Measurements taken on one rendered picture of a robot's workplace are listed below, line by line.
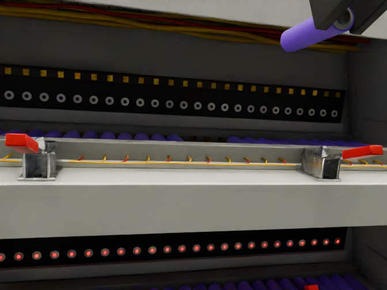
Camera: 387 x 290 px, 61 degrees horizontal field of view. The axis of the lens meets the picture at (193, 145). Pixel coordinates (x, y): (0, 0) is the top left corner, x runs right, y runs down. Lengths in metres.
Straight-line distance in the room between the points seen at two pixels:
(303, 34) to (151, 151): 0.17
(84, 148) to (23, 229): 0.09
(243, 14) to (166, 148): 0.15
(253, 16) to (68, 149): 0.22
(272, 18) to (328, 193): 0.18
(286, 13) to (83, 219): 0.27
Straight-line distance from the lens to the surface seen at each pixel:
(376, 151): 0.30
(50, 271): 0.47
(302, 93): 0.53
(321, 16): 0.23
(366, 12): 0.23
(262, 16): 0.35
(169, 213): 0.29
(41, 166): 0.32
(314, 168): 0.35
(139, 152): 0.33
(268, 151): 0.36
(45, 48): 0.51
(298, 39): 0.26
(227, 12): 0.34
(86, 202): 0.28
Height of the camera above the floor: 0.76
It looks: 5 degrees up
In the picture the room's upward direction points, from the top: 1 degrees clockwise
